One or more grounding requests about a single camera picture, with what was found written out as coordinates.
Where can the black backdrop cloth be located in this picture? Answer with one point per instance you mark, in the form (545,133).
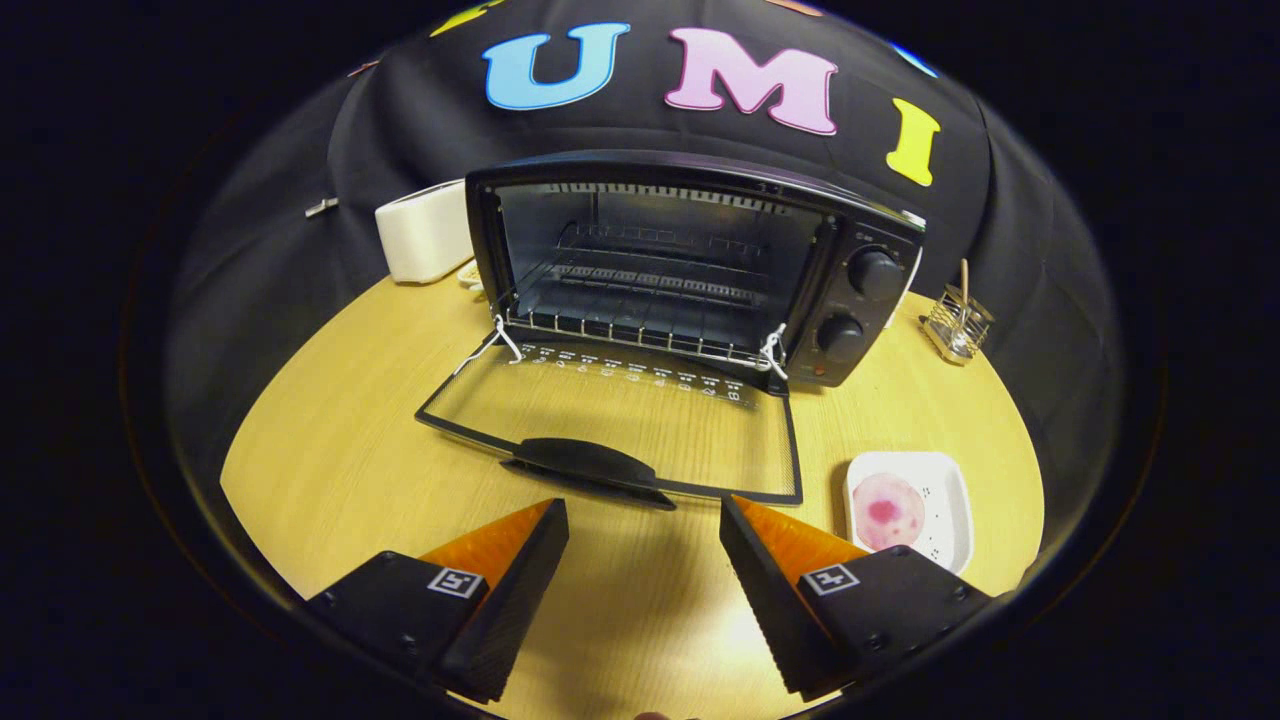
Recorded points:
(1040,250)

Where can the white bread toaster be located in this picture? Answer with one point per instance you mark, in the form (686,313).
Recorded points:
(425,235)

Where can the white square plate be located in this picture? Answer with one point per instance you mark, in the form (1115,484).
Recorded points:
(942,500)

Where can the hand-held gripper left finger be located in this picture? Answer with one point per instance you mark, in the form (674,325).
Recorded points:
(510,610)

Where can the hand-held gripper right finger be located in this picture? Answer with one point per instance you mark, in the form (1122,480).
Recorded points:
(770,600)

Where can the small white clip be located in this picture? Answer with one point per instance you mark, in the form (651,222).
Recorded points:
(321,207)

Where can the black toaster oven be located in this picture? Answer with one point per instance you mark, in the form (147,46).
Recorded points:
(855,300)

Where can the wooden stick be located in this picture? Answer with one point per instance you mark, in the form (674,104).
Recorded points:
(964,280)

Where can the pink ham slice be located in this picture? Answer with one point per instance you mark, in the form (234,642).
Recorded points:
(885,512)

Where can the small pink clip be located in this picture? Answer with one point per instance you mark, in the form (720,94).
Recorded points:
(364,68)

